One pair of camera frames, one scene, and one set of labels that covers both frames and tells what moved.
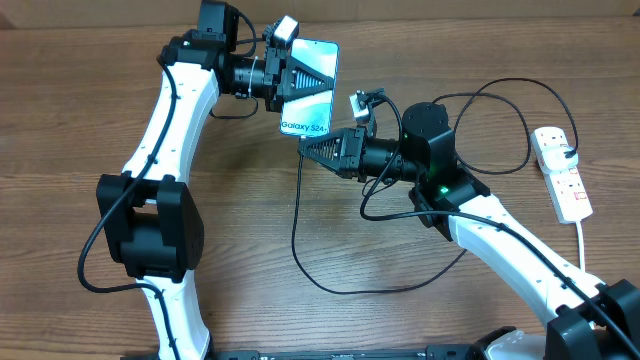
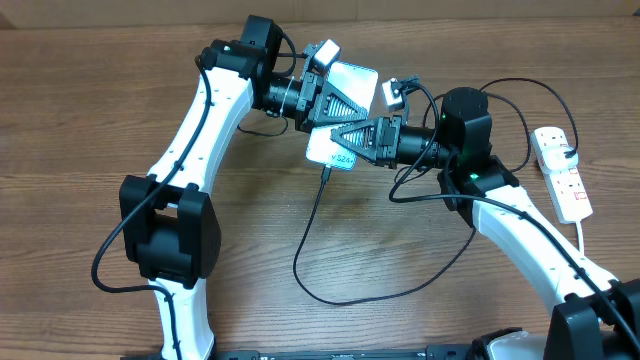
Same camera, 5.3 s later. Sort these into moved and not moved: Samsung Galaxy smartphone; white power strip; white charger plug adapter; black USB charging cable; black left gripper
Moved: black left gripper; Samsung Galaxy smartphone; black USB charging cable
Not moved: white power strip; white charger plug adapter
